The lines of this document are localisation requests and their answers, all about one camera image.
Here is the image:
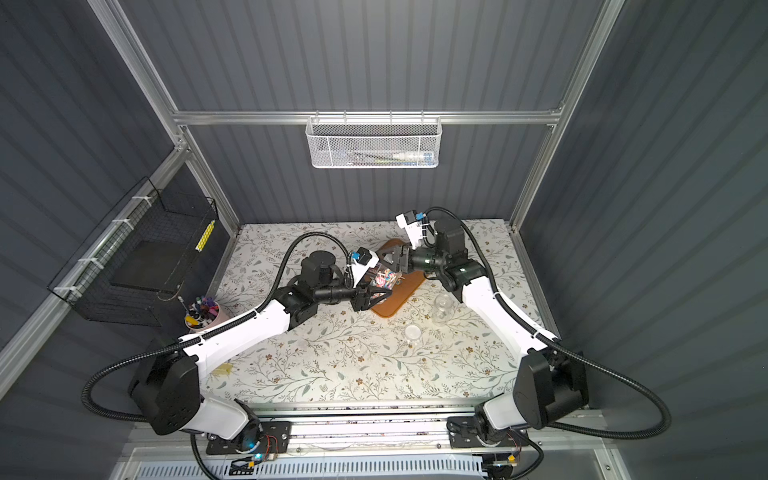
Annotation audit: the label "clear candy jar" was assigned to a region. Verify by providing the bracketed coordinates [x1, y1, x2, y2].
[371, 266, 402, 290]
[431, 293, 457, 322]

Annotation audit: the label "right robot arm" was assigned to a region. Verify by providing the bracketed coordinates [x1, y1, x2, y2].
[381, 210, 589, 445]

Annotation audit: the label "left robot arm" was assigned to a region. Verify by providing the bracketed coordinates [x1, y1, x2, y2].
[128, 248, 391, 440]

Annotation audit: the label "brown wooden tray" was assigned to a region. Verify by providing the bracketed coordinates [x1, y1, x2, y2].
[372, 239, 425, 318]

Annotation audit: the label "pens in white basket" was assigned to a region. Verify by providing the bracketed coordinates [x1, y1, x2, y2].
[348, 150, 436, 167]

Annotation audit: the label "yellow sticky note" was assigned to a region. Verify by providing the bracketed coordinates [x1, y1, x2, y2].
[212, 363, 234, 377]

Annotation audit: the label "pink pen cup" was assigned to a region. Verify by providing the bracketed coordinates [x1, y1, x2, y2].
[184, 297, 231, 332]

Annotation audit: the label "yellow tag on basket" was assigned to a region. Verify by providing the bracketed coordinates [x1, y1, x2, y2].
[195, 220, 216, 252]

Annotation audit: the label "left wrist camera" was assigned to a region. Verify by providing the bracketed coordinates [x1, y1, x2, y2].
[349, 247, 379, 287]

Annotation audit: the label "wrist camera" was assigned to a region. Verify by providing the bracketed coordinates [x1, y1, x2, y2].
[349, 247, 379, 287]
[396, 210, 428, 249]

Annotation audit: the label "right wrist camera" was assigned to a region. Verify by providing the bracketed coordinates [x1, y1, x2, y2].
[396, 210, 428, 249]

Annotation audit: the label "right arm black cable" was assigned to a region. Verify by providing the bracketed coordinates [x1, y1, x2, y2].
[423, 206, 673, 480]

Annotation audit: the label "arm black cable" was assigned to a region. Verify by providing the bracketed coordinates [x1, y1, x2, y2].
[80, 232, 352, 480]
[423, 206, 673, 480]

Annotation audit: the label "white wire mesh basket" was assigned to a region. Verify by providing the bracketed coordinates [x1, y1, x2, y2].
[305, 118, 443, 170]

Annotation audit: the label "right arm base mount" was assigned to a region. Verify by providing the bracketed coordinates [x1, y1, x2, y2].
[446, 416, 528, 450]

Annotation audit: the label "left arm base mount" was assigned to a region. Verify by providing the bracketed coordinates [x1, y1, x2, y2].
[205, 421, 292, 459]

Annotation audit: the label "black wire basket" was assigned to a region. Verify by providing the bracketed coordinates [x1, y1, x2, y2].
[48, 182, 218, 327]

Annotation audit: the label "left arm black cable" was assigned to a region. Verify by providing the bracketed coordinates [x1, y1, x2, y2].
[80, 232, 352, 480]

